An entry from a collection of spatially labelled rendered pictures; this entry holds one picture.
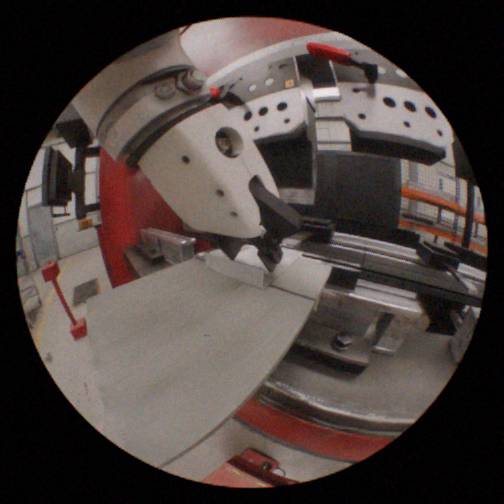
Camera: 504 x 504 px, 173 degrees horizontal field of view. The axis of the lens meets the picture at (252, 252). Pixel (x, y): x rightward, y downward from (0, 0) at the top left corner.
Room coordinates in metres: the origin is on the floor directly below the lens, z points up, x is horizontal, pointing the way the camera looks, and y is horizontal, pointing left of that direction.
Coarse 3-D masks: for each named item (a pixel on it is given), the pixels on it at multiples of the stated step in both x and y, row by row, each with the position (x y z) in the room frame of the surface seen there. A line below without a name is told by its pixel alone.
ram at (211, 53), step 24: (216, 24) 0.32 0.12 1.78; (240, 24) 0.26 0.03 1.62; (264, 24) 0.22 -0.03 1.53; (288, 24) 0.18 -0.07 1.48; (312, 24) 0.16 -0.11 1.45; (192, 48) 0.39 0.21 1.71; (216, 48) 0.30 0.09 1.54; (240, 48) 0.25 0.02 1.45; (360, 48) 0.12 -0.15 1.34; (216, 72) 0.29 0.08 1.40; (240, 72) 0.25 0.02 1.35; (312, 72) 0.22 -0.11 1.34
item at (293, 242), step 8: (304, 224) 0.40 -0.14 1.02; (312, 224) 0.39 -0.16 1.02; (320, 224) 0.38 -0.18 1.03; (328, 224) 0.38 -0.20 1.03; (304, 232) 0.38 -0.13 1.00; (312, 232) 0.38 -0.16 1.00; (320, 232) 0.37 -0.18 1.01; (328, 232) 0.36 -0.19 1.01; (288, 240) 0.30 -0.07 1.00; (296, 240) 0.30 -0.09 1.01; (304, 240) 0.31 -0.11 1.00; (320, 240) 0.37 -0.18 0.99; (328, 240) 0.35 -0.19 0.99; (288, 248) 0.26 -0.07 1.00
